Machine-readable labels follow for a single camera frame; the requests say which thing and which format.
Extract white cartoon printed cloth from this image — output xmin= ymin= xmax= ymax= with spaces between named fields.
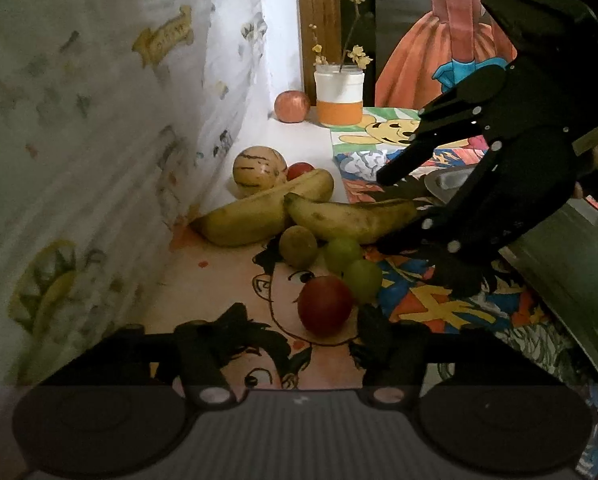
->
xmin=0 ymin=0 xmax=271 ymax=387

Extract tall yellow flower twig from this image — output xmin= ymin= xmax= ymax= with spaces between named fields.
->
xmin=340 ymin=0 xmax=375 ymax=76

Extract striped yellow melon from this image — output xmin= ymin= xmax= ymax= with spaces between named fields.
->
xmin=232 ymin=146 xmax=289 ymax=200

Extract brown wooden post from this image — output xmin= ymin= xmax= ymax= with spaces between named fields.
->
xmin=295 ymin=0 xmax=343 ymax=107

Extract large red apple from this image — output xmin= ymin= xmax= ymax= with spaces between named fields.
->
xmin=297 ymin=275 xmax=354 ymax=337

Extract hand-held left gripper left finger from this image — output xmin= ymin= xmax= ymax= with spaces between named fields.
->
xmin=86 ymin=303 xmax=260 ymax=409

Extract white jar with orange band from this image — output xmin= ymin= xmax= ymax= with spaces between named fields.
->
xmin=313 ymin=64 xmax=365 ymax=128

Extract wall poster with orange dress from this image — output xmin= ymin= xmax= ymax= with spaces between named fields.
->
xmin=374 ymin=0 xmax=562 ymax=111

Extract small red tomato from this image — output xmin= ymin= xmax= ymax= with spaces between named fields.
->
xmin=285 ymin=162 xmax=316 ymax=182

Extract grey metal tray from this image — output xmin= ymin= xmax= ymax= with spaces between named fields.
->
xmin=424 ymin=167 xmax=598 ymax=392

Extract short yellow flower twig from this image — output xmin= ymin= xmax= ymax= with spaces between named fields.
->
xmin=309 ymin=22 xmax=330 ymax=67

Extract brown-green kiwi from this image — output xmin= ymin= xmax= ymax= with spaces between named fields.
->
xmin=278 ymin=225 xmax=319 ymax=269

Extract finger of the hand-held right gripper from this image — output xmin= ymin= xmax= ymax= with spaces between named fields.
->
xmin=418 ymin=157 xmax=507 ymax=302
xmin=376 ymin=66 xmax=511 ymax=187

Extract cartoon printed table mat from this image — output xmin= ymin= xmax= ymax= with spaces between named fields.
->
xmin=144 ymin=105 xmax=598 ymax=480

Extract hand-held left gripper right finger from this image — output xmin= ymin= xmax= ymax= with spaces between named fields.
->
xmin=351 ymin=305 xmax=485 ymax=407

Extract spotted yellow banana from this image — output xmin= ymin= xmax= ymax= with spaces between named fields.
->
xmin=284 ymin=192 xmax=433 ymax=245

